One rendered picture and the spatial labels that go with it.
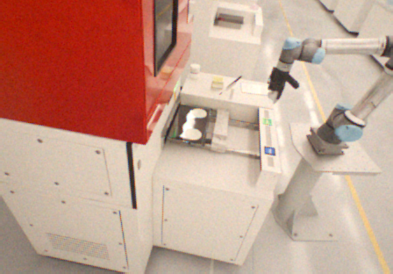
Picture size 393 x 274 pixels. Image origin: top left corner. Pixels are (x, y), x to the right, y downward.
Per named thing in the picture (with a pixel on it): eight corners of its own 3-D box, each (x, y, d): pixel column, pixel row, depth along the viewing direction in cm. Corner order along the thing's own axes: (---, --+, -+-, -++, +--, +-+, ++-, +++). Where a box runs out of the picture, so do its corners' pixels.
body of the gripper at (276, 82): (266, 84, 141) (273, 64, 133) (282, 87, 140) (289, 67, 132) (267, 90, 135) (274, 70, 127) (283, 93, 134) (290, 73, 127)
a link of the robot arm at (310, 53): (325, 44, 125) (301, 39, 126) (327, 51, 116) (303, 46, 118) (317, 60, 129) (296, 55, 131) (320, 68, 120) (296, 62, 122)
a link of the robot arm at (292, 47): (303, 43, 116) (285, 39, 118) (295, 66, 123) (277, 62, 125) (303, 38, 122) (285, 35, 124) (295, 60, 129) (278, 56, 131)
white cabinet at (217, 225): (153, 251, 180) (151, 176, 129) (182, 156, 255) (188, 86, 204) (241, 272, 175) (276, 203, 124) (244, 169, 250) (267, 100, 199)
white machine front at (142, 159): (132, 208, 113) (125, 143, 88) (175, 109, 176) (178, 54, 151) (139, 210, 113) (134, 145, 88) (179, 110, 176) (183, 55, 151)
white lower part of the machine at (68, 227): (39, 260, 169) (-11, 181, 118) (100, 168, 233) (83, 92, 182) (143, 283, 164) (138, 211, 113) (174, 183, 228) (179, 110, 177)
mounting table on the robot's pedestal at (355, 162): (334, 138, 190) (342, 124, 182) (370, 186, 156) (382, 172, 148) (276, 136, 185) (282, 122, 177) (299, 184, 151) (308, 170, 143)
